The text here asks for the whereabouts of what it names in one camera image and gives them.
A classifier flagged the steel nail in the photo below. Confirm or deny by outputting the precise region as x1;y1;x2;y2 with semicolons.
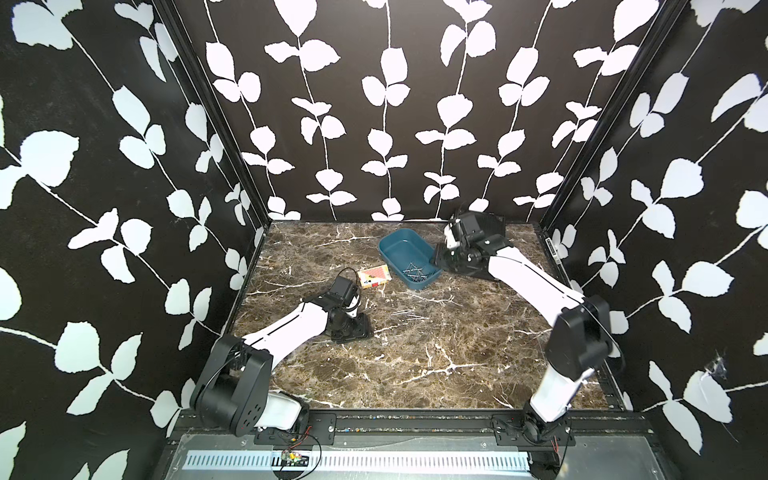
403;263;428;282

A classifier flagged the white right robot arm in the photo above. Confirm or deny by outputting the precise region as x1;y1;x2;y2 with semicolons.
435;231;615;423

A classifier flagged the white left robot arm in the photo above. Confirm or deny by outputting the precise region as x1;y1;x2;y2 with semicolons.
190;292;372;437

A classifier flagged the yellow playing card box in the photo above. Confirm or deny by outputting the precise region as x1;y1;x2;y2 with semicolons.
357;264;392;289

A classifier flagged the teal plastic storage box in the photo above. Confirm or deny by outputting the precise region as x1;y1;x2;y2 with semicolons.
378;228;442;291

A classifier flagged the white perforated strip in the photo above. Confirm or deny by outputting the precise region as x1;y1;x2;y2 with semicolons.
181;450;531;476

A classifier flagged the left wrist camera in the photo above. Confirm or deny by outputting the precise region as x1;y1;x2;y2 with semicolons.
327;274;360;312

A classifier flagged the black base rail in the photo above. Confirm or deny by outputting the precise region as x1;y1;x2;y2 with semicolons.
173;409;655;448

